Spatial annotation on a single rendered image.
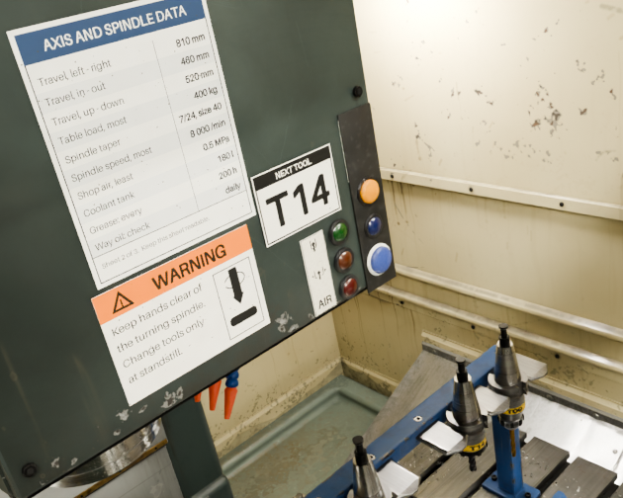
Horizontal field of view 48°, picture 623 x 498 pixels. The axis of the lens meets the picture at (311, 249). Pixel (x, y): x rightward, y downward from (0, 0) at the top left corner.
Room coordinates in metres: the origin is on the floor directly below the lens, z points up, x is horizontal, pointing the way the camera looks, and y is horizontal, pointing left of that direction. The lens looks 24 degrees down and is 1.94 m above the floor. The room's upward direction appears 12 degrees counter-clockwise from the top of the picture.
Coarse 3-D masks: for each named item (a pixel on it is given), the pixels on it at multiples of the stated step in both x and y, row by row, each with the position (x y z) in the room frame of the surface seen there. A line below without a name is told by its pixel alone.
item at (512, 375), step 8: (496, 344) 0.94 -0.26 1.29; (512, 344) 0.93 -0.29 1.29; (496, 352) 0.93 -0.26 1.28; (504, 352) 0.92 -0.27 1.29; (512, 352) 0.92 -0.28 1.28; (496, 360) 0.93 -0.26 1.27; (504, 360) 0.92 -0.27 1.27; (512, 360) 0.92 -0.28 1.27; (496, 368) 0.93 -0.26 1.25; (504, 368) 0.92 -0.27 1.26; (512, 368) 0.92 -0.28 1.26; (496, 376) 0.93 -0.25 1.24; (504, 376) 0.92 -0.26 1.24; (512, 376) 0.92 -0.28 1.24; (520, 376) 0.92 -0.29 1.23; (504, 384) 0.92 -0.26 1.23; (512, 384) 0.91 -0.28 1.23
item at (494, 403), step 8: (480, 392) 0.92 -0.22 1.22; (488, 392) 0.92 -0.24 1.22; (496, 392) 0.92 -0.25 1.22; (480, 400) 0.90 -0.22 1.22; (488, 400) 0.90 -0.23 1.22; (496, 400) 0.90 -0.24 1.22; (504, 400) 0.89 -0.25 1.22; (488, 408) 0.88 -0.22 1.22; (496, 408) 0.88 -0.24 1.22; (504, 408) 0.88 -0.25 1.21
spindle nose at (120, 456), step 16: (144, 432) 0.63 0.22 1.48; (112, 448) 0.60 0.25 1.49; (128, 448) 0.61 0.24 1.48; (144, 448) 0.63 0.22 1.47; (96, 464) 0.59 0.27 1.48; (112, 464) 0.60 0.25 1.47; (128, 464) 0.61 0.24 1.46; (64, 480) 0.59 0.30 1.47; (80, 480) 0.59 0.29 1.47; (96, 480) 0.59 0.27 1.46
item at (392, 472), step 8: (384, 464) 0.80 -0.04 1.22; (392, 464) 0.80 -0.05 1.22; (384, 472) 0.79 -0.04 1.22; (392, 472) 0.79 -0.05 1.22; (400, 472) 0.78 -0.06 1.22; (408, 472) 0.78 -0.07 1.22; (384, 480) 0.77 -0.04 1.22; (392, 480) 0.77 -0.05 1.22; (400, 480) 0.77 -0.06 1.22; (408, 480) 0.76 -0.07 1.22; (416, 480) 0.76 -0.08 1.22; (392, 488) 0.75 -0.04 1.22; (400, 488) 0.75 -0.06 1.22; (408, 488) 0.75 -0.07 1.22; (416, 488) 0.75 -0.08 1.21; (400, 496) 0.74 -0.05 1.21; (408, 496) 0.74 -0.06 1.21
